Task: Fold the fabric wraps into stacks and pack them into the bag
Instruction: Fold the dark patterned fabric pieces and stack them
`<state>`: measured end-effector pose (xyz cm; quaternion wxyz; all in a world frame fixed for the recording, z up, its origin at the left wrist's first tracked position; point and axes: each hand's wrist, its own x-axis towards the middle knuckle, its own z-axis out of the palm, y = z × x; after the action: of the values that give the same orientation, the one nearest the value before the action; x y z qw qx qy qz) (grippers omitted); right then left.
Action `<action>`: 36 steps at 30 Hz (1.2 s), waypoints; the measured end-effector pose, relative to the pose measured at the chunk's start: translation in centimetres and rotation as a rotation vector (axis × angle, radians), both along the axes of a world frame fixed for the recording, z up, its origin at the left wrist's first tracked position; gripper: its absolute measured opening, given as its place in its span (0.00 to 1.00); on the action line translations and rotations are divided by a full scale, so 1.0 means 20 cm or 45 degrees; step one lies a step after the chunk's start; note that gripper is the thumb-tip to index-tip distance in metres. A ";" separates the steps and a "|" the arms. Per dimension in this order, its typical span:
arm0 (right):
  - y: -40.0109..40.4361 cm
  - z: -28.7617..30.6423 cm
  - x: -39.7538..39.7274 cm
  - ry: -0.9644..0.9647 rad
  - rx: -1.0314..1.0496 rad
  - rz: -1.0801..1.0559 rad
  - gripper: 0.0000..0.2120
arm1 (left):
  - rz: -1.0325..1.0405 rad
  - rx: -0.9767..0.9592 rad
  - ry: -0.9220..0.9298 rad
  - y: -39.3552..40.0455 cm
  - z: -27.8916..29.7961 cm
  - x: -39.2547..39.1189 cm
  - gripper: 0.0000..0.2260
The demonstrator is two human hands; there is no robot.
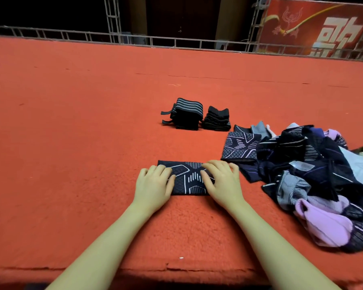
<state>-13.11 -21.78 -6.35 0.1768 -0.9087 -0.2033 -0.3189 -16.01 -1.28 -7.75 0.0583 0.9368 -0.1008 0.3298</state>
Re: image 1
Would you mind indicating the heap of dark patterned socks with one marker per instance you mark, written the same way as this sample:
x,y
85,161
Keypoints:
x,y
302,166

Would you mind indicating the grey metal truss tower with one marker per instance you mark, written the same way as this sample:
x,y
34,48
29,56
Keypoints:
x,y
258,24
113,18

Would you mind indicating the person's left hand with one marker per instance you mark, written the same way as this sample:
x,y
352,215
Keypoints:
x,y
154,190

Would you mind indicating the person's right hand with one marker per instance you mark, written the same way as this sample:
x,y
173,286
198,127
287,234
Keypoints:
x,y
225,185

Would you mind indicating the single navy white-patterned sock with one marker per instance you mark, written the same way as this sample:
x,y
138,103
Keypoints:
x,y
184,177

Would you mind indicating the person's left forearm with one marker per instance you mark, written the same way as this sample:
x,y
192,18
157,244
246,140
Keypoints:
x,y
97,253

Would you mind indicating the grey metal railing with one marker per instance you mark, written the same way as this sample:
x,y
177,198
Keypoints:
x,y
48,33

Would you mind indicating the red banner with white print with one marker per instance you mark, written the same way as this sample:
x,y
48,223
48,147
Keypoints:
x,y
290,27

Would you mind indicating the dark brown door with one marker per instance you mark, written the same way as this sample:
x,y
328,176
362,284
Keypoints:
x,y
181,18

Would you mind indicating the person's right forearm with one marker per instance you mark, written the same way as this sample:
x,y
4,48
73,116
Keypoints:
x,y
284,253

